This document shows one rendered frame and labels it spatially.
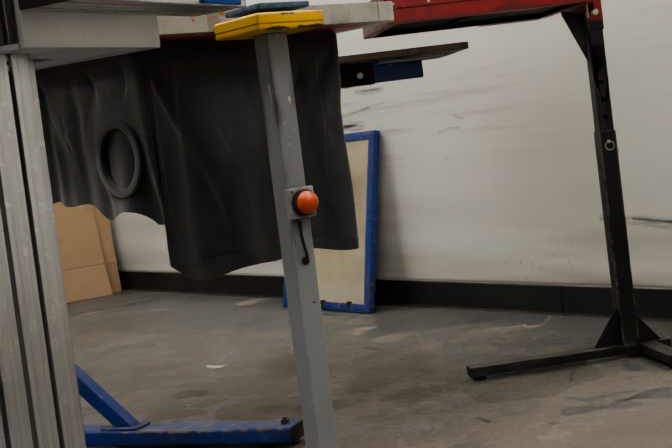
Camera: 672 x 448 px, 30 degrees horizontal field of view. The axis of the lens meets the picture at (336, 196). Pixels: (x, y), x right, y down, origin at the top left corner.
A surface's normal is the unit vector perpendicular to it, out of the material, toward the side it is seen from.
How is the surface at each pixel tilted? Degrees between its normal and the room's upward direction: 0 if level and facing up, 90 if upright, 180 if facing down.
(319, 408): 90
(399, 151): 90
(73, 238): 78
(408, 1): 90
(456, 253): 90
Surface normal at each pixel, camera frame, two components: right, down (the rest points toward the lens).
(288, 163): 0.60, -0.04
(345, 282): -0.81, -0.08
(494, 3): 0.12, 0.04
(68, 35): 0.87, -0.08
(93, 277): 0.53, -0.33
